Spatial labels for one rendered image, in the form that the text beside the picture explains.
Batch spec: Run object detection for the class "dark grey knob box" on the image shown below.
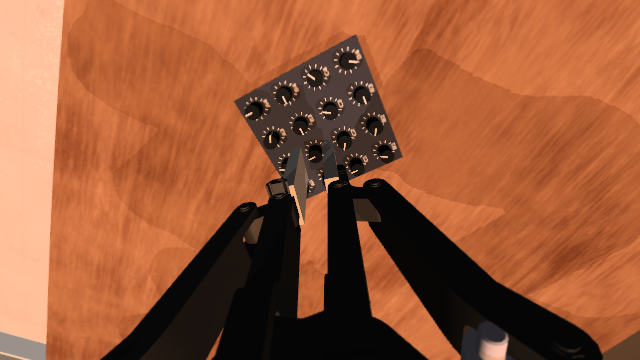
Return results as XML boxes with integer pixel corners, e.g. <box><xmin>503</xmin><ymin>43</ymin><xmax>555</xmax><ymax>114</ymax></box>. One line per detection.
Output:
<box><xmin>234</xmin><ymin>35</ymin><xmax>403</xmax><ymax>199</ymax></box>

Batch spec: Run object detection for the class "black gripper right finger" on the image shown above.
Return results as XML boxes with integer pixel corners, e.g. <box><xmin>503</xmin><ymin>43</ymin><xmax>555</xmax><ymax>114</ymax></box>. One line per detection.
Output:
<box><xmin>321</xmin><ymin>141</ymin><xmax>603</xmax><ymax>360</ymax></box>

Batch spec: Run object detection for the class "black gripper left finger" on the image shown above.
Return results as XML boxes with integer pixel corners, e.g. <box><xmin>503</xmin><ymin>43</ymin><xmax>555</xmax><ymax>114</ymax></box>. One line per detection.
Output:
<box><xmin>100</xmin><ymin>147</ymin><xmax>308</xmax><ymax>360</ymax></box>

